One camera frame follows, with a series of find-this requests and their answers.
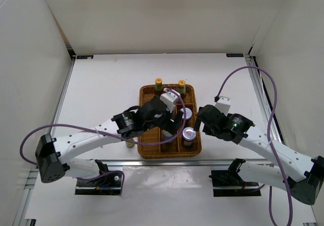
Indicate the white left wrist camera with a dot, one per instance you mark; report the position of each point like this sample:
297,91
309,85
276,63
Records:
170,98

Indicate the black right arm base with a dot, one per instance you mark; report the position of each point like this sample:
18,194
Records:
224,185

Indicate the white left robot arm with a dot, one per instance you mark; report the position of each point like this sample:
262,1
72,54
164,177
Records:
58,157

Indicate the right blue label sticker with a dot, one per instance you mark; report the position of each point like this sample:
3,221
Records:
234,55

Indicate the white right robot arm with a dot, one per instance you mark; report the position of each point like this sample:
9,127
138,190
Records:
293,172

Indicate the silver-lid salt shaker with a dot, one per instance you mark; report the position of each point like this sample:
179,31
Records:
168,137

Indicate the aluminium table frame rail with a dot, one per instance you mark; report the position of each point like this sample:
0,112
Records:
264,102

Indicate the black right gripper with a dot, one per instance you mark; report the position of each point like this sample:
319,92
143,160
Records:
197,125

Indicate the yellow-label small bottle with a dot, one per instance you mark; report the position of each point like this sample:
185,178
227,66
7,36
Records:
130,143

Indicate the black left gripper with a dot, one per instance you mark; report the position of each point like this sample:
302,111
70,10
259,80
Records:
167,125

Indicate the blue label sticker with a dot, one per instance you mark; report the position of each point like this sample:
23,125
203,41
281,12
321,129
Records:
234,55
84,57

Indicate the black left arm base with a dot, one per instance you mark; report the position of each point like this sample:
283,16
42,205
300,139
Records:
110,184

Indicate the white-lid spice jar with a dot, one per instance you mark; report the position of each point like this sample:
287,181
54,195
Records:
188,136
187,115

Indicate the yellow-cap sauce bottle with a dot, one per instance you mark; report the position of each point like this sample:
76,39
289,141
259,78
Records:
182,89
158,87

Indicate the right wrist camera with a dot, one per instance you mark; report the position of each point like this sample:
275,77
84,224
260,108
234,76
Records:
222,104

